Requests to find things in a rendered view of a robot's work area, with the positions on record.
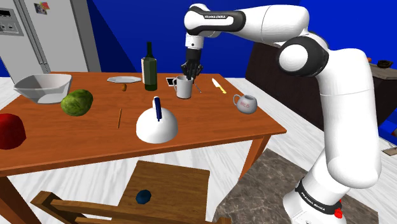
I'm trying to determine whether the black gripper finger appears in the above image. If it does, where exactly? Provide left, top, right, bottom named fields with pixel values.
left=181, top=63, right=192, bottom=81
left=192, top=64, right=204, bottom=80

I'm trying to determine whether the grey mug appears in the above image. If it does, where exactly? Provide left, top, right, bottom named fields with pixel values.
left=172, top=75, right=195, bottom=100

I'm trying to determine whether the dark green wine bottle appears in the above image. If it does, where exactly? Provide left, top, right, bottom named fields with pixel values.
left=141, top=41, right=158, bottom=92

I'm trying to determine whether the brown wooden table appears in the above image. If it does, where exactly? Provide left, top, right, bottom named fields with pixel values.
left=0, top=71, right=288, bottom=224

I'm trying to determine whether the round white mug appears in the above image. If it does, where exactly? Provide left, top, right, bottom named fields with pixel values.
left=232, top=94, right=258, bottom=115

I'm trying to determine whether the white plate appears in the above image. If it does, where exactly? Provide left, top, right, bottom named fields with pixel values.
left=106, top=76, right=143, bottom=85

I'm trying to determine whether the dark brown cabinet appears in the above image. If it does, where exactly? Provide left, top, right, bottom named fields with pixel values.
left=245, top=42, right=397, bottom=132

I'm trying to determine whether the green cabbage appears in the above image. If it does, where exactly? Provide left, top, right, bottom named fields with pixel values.
left=60, top=89, right=94, bottom=117

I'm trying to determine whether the brown wooden chair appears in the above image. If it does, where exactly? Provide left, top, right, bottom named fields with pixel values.
left=30, top=160, right=232, bottom=224

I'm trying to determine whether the dark blue ball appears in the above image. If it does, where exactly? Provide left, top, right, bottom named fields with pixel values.
left=135, top=189, right=153, bottom=206

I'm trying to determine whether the marble patterned robot stand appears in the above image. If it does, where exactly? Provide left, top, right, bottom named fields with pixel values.
left=214, top=148, right=380, bottom=224

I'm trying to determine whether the grey refrigerator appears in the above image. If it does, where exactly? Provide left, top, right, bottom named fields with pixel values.
left=0, top=0, right=102, bottom=85

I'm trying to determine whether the white angular bowl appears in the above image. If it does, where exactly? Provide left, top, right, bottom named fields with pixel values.
left=13, top=73, right=73, bottom=105

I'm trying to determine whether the red rounded object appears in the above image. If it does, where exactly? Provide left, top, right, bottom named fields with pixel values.
left=0, top=113, right=27, bottom=151

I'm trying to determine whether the yellow-handled knife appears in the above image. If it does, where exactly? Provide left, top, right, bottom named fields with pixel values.
left=211, top=78, right=228, bottom=95

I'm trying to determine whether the white kettle with blue handle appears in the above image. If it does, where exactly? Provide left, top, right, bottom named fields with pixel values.
left=136, top=95, right=179, bottom=144

